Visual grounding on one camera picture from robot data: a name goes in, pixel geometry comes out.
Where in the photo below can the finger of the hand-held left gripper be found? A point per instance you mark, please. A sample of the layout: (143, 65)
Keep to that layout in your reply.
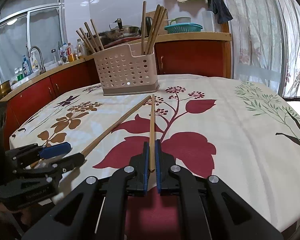
(70, 161)
(55, 150)

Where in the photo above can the blue dish soap bottle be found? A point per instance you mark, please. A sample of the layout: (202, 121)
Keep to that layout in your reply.
(27, 67)

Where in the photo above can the brass pot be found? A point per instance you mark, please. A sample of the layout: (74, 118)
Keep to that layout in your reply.
(2, 89)

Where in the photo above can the green bottle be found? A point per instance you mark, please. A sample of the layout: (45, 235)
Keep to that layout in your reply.
(20, 76)

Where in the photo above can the black electric kettle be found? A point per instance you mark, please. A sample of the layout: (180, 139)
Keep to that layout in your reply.
(148, 26)

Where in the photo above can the clear plastic pitcher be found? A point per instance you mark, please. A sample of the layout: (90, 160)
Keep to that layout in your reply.
(208, 21)

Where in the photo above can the sheer patterned curtain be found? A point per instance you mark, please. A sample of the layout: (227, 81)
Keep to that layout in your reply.
(255, 35)

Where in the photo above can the small glass jar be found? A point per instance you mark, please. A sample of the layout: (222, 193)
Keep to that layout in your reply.
(54, 56)

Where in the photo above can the red tray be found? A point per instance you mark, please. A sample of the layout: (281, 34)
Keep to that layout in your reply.
(130, 40)

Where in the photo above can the beige plastic utensil holder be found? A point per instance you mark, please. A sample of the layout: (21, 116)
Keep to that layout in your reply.
(125, 72)

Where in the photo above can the teal plastic colander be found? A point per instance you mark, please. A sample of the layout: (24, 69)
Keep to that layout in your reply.
(183, 28)

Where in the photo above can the kitchen window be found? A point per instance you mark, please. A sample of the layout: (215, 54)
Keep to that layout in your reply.
(15, 37)

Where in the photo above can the oil bottle with yellow label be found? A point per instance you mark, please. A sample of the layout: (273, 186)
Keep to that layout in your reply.
(71, 56)

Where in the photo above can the long wooden chopstick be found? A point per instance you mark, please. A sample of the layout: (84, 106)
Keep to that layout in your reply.
(152, 130)
(115, 126)

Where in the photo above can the clear glass bottle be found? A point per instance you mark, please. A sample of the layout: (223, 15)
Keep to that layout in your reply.
(80, 48)

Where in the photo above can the wooden cutting board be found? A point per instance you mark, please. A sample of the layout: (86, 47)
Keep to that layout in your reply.
(162, 27)

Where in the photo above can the white spray bottle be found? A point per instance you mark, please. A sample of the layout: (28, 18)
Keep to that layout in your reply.
(35, 61)

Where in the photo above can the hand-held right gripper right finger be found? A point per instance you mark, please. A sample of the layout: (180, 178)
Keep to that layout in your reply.
(158, 167)

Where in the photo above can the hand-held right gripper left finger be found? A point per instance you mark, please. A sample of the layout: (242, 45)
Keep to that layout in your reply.
(146, 167)

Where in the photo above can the pile of wooden chopsticks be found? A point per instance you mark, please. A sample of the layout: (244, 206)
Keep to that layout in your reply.
(156, 26)

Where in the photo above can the dark hanging cloth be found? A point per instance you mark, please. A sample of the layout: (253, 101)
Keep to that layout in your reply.
(218, 5)

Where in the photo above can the wok with glass lid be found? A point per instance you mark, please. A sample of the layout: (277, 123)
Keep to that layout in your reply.
(122, 31)

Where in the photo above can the metal faucet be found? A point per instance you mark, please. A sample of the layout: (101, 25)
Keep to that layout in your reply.
(38, 55)

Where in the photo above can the white plastic bottle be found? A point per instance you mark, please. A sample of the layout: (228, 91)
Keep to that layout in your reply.
(64, 53)

